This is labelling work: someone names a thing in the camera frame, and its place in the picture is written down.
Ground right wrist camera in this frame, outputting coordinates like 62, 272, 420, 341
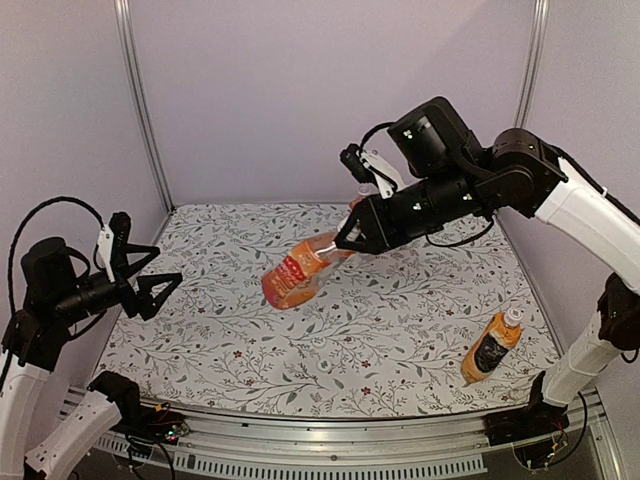
340, 144, 407, 199

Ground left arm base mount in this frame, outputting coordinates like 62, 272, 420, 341
88, 371, 190, 445

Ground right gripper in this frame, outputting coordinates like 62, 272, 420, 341
336, 162, 484, 253

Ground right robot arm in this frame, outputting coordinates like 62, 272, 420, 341
335, 97, 639, 436

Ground right aluminium frame post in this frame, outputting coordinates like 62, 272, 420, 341
514, 0, 550, 128

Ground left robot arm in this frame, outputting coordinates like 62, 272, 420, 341
1, 196, 183, 479

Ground left aluminium frame post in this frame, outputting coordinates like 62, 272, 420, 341
114, 0, 175, 214

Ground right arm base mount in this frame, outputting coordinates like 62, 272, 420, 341
482, 372, 569, 470

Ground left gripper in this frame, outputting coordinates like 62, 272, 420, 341
51, 244, 183, 324

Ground dark label orange bottle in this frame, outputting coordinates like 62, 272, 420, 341
460, 308, 524, 385

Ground aluminium front rail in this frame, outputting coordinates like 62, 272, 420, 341
66, 389, 626, 479

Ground orange tea bottle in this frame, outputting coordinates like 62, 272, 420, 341
261, 232, 354, 310
349, 184, 374, 210

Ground white bottle cap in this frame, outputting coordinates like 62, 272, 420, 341
317, 360, 332, 373
313, 337, 327, 348

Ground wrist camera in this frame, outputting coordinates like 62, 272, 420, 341
94, 212, 131, 278
340, 144, 407, 199

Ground aluminium frame post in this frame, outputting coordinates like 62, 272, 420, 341
114, 0, 175, 214
514, 0, 550, 128

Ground floral patterned table mat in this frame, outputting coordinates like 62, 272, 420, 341
97, 204, 558, 417

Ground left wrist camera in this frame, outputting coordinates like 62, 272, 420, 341
94, 212, 131, 278

